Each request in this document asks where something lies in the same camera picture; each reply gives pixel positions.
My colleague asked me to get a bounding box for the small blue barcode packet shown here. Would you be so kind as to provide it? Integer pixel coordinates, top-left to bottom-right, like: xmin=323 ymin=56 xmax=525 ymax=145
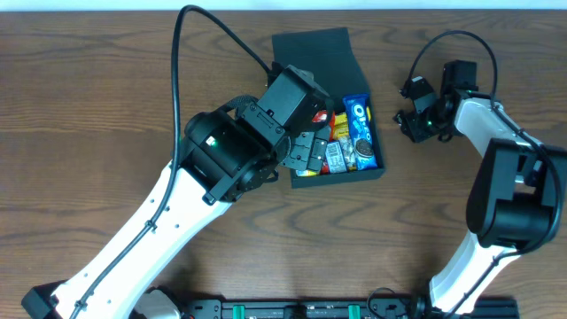
xmin=325 ymin=141 xmax=347 ymax=174

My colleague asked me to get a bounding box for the red candy bag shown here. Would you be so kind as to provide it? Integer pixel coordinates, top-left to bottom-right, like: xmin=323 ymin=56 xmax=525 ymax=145
xmin=312 ymin=110 xmax=336 ymax=175

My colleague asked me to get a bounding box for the yellow candy bag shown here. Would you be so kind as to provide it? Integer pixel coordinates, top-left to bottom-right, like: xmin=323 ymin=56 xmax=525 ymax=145
xmin=333 ymin=113 xmax=360 ymax=171

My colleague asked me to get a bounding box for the blue Oreo cookie pack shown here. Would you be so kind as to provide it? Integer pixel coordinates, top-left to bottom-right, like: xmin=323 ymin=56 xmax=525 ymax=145
xmin=342 ymin=94 xmax=378 ymax=170

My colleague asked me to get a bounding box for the dark green box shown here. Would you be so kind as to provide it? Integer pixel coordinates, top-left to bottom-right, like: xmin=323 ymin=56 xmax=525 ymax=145
xmin=272 ymin=27 xmax=385 ymax=189

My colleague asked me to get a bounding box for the yellow candy tube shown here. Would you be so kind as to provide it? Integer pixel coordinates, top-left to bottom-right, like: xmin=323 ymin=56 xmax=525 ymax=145
xmin=295 ymin=169 xmax=320 ymax=177

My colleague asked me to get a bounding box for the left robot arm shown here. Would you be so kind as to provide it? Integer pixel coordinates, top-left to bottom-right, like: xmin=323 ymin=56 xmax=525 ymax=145
xmin=21 ymin=65 xmax=333 ymax=318

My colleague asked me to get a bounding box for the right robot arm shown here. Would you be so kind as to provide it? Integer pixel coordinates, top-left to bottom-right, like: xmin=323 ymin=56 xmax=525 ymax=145
xmin=394 ymin=60 xmax=566 ymax=318

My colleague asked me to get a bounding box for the left black cable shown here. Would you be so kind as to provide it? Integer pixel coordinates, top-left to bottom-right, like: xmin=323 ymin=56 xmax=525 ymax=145
xmin=68 ymin=4 xmax=274 ymax=319

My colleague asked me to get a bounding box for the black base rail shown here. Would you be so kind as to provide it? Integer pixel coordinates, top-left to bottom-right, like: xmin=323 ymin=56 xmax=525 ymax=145
xmin=132 ymin=287 xmax=520 ymax=319

